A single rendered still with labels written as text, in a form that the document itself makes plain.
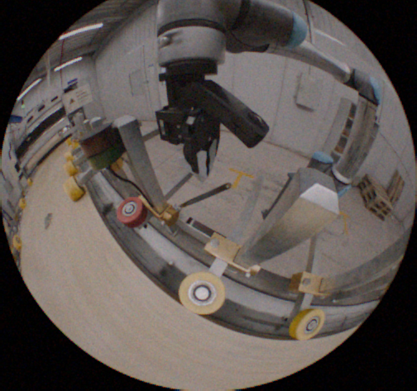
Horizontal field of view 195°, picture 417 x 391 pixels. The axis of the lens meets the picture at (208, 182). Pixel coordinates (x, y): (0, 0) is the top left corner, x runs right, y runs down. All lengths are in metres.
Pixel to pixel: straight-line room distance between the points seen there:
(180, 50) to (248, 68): 2.72
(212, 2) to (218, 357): 0.49
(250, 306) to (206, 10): 0.70
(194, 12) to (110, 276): 0.43
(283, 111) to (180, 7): 2.70
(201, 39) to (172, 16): 0.05
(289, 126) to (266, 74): 1.13
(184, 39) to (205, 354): 0.43
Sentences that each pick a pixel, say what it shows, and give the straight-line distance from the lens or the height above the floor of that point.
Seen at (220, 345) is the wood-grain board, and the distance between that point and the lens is 0.28.
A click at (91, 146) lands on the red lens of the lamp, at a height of 1.10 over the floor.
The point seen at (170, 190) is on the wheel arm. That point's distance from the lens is 0.39.
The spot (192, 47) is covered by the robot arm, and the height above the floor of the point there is 1.19.
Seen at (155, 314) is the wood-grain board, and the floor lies 0.90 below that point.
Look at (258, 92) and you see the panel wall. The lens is 2.80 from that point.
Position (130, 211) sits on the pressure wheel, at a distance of 0.33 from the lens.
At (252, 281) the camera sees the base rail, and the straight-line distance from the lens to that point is 0.47.
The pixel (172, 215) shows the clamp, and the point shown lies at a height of 0.87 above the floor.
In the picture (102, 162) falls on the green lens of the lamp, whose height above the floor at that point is 1.07.
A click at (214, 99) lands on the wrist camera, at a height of 1.13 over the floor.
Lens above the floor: 1.14
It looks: 46 degrees down
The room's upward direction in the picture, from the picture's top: straight up
